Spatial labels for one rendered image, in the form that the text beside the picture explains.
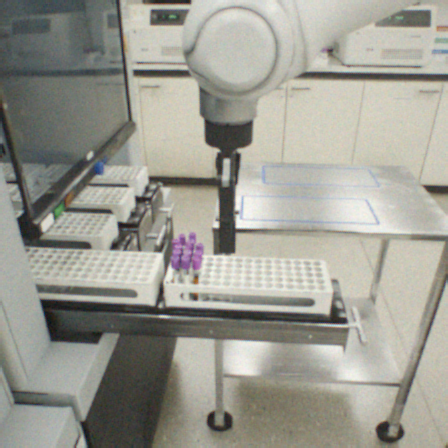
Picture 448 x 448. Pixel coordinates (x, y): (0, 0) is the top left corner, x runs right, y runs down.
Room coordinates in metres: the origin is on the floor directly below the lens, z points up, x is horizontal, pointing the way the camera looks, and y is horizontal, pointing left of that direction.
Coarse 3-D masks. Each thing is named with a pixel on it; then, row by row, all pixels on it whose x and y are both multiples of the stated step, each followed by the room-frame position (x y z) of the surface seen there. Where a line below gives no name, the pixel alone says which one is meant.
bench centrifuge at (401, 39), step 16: (400, 16) 2.88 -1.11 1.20; (416, 16) 2.87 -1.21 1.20; (432, 16) 2.87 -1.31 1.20; (352, 32) 2.86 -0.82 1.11; (368, 32) 2.85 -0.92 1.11; (384, 32) 2.85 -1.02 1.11; (400, 32) 2.84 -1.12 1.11; (416, 32) 2.83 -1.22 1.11; (432, 32) 2.82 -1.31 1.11; (336, 48) 3.23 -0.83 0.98; (352, 48) 2.86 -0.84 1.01; (368, 48) 2.85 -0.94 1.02; (384, 48) 2.84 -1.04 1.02; (400, 48) 2.84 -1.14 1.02; (416, 48) 2.83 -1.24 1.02; (352, 64) 2.87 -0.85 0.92; (368, 64) 2.86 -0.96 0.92; (384, 64) 2.85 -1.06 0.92; (400, 64) 2.84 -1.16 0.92; (416, 64) 2.83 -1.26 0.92
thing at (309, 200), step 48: (240, 192) 1.06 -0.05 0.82; (288, 192) 1.06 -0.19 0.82; (336, 192) 1.06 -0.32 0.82; (384, 192) 1.06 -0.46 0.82; (384, 240) 1.25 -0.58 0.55; (432, 240) 0.83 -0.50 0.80; (432, 288) 0.84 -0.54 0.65; (384, 336) 1.04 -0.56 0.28; (384, 384) 0.85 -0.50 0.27; (384, 432) 0.83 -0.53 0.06
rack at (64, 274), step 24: (48, 264) 0.64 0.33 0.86; (72, 264) 0.65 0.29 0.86; (96, 264) 0.64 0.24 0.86; (120, 264) 0.64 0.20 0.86; (144, 264) 0.64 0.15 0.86; (48, 288) 0.62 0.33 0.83; (72, 288) 0.64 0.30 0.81; (96, 288) 0.64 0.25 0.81; (120, 288) 0.59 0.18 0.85; (144, 288) 0.58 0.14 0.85
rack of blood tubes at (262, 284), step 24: (216, 264) 0.65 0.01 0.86; (240, 264) 0.64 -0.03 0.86; (264, 264) 0.64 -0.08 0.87; (288, 264) 0.66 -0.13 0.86; (312, 264) 0.65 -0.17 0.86; (168, 288) 0.58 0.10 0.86; (192, 288) 0.57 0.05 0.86; (216, 288) 0.57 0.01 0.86; (240, 288) 0.57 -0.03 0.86; (264, 288) 0.57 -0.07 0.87; (288, 288) 0.58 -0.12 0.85; (312, 288) 0.58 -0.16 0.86; (312, 312) 0.56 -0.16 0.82
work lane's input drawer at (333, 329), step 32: (160, 288) 0.62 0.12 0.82; (64, 320) 0.58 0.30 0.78; (96, 320) 0.57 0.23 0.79; (128, 320) 0.57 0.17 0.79; (160, 320) 0.56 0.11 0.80; (192, 320) 0.56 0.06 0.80; (224, 320) 0.55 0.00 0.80; (256, 320) 0.55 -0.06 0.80; (288, 320) 0.56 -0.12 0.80; (320, 320) 0.55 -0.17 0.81
